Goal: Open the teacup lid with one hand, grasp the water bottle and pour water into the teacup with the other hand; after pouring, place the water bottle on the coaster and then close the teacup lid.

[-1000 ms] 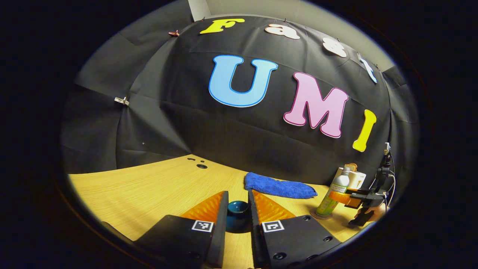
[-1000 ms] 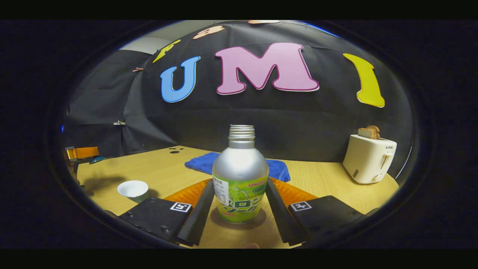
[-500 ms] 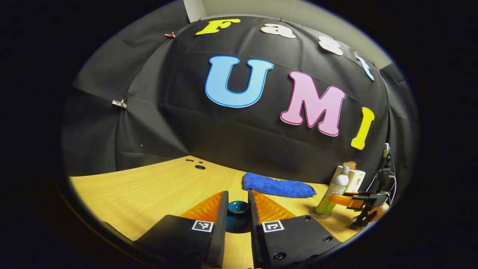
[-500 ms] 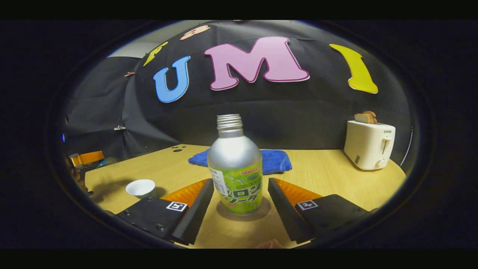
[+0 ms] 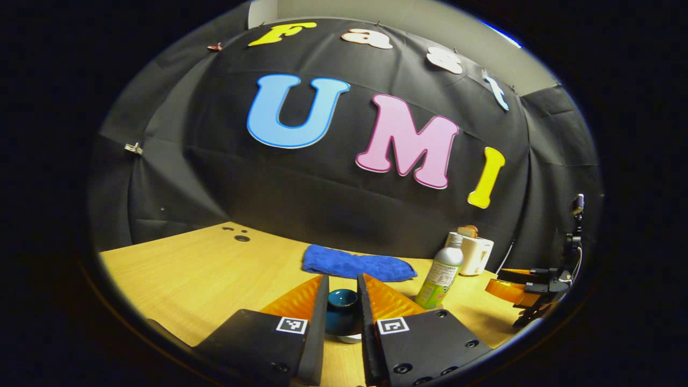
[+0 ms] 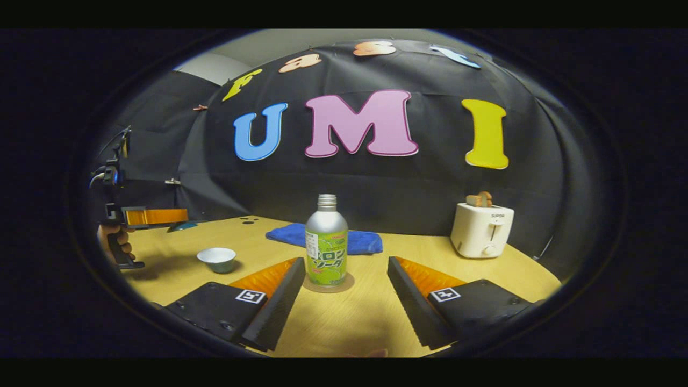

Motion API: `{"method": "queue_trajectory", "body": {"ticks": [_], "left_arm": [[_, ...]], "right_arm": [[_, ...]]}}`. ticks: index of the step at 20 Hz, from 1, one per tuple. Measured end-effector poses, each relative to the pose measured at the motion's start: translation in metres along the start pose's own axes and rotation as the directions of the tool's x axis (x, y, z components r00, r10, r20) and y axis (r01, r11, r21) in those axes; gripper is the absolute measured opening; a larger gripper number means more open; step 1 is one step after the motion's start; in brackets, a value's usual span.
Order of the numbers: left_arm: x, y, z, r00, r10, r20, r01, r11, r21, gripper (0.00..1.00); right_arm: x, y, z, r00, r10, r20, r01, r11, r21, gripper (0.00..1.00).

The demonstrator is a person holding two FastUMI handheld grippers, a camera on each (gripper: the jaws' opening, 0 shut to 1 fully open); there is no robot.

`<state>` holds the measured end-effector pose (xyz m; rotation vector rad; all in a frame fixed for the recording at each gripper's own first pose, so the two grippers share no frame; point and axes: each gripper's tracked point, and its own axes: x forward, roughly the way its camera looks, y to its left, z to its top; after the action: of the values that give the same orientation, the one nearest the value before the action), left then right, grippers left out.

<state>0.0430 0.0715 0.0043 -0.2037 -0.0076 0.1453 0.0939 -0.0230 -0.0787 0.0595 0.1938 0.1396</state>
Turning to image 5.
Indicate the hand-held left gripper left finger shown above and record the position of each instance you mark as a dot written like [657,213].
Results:
[317,333]

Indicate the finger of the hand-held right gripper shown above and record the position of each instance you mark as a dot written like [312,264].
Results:
[524,276]
[508,293]

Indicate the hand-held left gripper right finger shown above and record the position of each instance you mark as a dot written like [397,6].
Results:
[367,333]

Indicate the silver water bottle green label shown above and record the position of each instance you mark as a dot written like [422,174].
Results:
[441,274]

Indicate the white toaster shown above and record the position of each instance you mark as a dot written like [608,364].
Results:
[478,255]

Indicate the blue towel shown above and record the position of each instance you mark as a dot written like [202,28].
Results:
[355,264]

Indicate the bread slice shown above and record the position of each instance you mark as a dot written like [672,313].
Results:
[467,231]

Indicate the black backdrop cloth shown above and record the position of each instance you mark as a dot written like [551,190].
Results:
[322,199]

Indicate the silver clip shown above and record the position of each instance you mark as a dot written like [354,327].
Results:
[133,148]

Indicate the red clip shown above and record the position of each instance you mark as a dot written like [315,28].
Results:
[215,47]

